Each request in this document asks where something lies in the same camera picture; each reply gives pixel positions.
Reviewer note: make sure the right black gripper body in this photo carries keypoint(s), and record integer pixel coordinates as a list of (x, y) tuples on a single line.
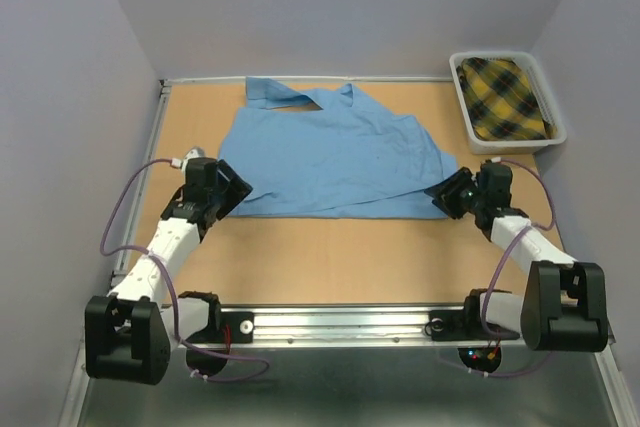
[(477, 199)]

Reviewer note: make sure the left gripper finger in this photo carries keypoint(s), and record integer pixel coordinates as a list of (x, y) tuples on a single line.
[(220, 205), (230, 181)]

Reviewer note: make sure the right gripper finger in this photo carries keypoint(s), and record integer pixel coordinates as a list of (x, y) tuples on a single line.
[(451, 186), (453, 210)]

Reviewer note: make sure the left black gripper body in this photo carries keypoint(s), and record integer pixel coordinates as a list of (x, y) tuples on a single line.
[(213, 196)]

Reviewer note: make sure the light blue long sleeve shirt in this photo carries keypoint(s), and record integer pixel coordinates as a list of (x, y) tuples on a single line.
[(322, 153)]

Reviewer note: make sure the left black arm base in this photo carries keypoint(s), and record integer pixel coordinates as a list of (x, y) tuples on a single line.
[(235, 327)]

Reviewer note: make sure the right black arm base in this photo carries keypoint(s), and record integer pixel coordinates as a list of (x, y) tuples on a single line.
[(455, 325)]

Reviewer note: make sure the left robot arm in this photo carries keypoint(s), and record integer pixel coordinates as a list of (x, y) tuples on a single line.
[(150, 278)]

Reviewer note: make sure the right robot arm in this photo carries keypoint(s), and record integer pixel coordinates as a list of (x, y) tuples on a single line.
[(552, 300)]

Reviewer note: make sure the white plastic basket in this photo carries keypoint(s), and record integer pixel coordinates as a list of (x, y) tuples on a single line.
[(541, 89)]

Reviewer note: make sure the yellow plaid shirt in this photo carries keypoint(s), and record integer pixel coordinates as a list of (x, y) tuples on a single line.
[(500, 101)]

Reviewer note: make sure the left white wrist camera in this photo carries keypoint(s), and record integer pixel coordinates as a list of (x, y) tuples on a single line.
[(182, 162)]

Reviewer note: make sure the aluminium mounting rail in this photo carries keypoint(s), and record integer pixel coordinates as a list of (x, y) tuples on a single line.
[(340, 324)]

